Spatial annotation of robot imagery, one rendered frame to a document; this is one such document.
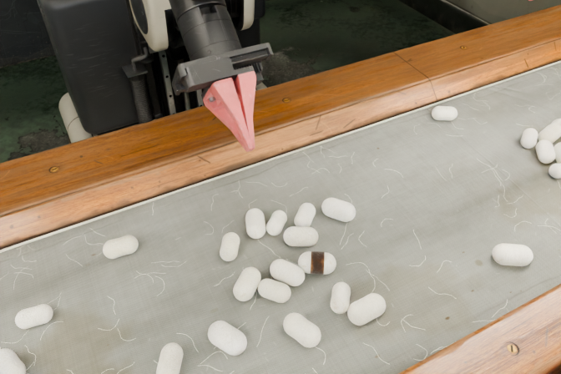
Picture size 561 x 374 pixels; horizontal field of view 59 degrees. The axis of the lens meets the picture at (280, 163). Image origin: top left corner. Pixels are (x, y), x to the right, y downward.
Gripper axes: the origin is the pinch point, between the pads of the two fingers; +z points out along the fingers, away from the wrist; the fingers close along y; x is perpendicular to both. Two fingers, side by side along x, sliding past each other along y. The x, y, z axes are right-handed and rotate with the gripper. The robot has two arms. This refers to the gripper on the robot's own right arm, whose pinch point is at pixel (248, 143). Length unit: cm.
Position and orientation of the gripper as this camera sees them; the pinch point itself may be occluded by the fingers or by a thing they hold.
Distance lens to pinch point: 53.2
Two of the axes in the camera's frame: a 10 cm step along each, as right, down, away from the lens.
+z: 3.4, 9.4, -0.6
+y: 8.9, -3.0, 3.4
